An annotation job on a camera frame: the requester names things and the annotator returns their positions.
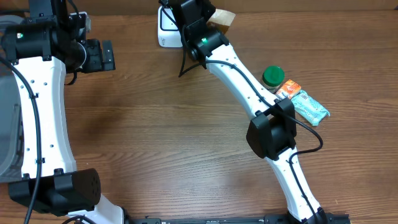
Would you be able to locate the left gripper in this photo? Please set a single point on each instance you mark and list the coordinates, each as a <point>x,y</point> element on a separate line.
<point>99,63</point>

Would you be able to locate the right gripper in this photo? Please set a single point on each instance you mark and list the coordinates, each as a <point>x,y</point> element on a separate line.
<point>209,8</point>

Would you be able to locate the beige brown snack bag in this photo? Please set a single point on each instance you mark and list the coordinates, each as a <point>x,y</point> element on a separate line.
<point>221,20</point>

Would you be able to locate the green lid jar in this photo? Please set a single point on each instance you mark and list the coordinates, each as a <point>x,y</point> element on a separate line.
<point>272,77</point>

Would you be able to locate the orange small packet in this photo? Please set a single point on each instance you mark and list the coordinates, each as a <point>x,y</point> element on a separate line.
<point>288,90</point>

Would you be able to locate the mint green wipes pack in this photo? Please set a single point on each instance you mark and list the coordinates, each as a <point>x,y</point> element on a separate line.
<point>309,108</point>

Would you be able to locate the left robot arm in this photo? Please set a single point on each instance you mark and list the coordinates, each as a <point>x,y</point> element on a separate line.
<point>49,44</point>

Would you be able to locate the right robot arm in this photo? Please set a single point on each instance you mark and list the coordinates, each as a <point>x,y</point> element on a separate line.
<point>272,128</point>

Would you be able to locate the white barcode scanner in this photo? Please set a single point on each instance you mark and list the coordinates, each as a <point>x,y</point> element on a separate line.
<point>167,31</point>

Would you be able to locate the grey plastic mesh basket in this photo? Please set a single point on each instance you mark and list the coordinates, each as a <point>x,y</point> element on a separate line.
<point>12,143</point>

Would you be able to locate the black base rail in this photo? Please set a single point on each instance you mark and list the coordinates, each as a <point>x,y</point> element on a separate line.
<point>267,219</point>

